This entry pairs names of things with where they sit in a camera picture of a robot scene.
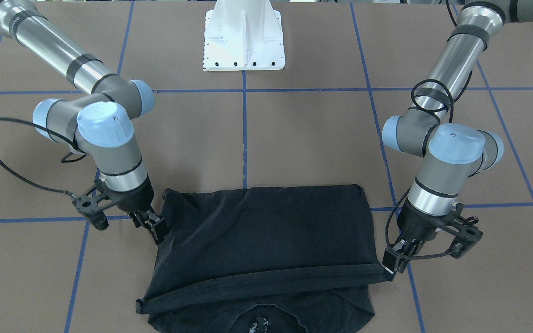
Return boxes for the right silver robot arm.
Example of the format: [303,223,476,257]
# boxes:
[0,0,169,244]

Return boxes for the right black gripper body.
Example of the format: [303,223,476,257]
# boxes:
[107,179,156,218]

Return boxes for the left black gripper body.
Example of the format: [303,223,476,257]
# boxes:
[396,199,445,244]

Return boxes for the black printed t-shirt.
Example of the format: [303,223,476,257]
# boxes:
[136,184,391,333]

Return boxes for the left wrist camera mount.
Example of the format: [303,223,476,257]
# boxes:
[446,202,483,259]

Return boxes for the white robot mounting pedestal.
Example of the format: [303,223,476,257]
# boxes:
[203,0,286,71]

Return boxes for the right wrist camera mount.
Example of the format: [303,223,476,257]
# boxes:
[70,180,109,230]

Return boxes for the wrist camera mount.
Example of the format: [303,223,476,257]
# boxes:
[446,202,483,259]
[70,180,109,230]

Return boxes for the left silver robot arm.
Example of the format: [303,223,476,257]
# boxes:
[382,0,533,276]

